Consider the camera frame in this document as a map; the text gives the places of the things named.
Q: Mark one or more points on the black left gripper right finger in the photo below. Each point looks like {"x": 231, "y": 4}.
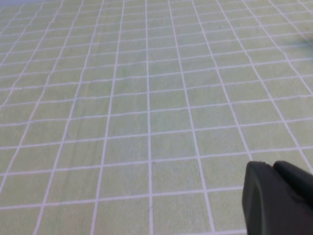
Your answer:
{"x": 293, "y": 178}

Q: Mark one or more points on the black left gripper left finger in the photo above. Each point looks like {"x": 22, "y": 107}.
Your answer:
{"x": 264, "y": 203}

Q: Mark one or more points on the green white-grid tablecloth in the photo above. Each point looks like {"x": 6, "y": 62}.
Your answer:
{"x": 137, "y": 102}

